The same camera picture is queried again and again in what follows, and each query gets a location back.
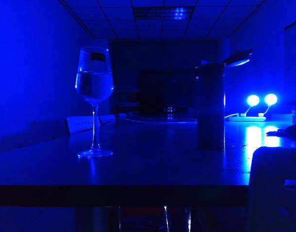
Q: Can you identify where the white power strip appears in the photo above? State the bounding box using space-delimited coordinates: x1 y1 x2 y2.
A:
228 116 266 122

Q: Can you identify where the white perforated chair back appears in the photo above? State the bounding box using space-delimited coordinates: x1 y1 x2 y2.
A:
99 114 117 125
268 113 293 121
65 116 102 136

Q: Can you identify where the clear stemmed wine glass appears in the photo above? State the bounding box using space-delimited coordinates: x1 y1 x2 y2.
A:
74 46 115 158

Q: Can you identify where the dark flat screen monitor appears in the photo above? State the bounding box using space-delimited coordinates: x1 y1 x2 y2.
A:
138 69 198 114

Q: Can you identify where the dark wall rail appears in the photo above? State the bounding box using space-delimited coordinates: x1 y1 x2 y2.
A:
284 17 296 31

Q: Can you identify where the round glowing usb lamp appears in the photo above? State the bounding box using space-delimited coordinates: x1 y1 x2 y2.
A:
258 93 278 117
243 94 260 117

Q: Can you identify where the wide dark table column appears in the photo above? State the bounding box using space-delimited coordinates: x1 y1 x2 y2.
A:
75 206 122 232

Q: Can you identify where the dark low cabinet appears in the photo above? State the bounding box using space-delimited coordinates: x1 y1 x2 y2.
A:
116 90 140 113

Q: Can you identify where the dark crumpled cloth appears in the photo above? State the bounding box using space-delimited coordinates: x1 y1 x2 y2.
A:
266 123 296 139

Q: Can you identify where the chrome table leg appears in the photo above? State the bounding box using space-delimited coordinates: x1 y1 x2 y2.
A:
163 205 171 232
186 206 193 232

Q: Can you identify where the ceiling light panel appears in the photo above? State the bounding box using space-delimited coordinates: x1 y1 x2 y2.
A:
133 6 194 20

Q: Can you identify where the black thermos cup with lid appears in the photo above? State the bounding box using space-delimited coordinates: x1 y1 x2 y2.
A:
196 49 253 151

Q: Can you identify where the small clear drinking glass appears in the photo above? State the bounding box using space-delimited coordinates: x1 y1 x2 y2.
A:
165 106 176 120

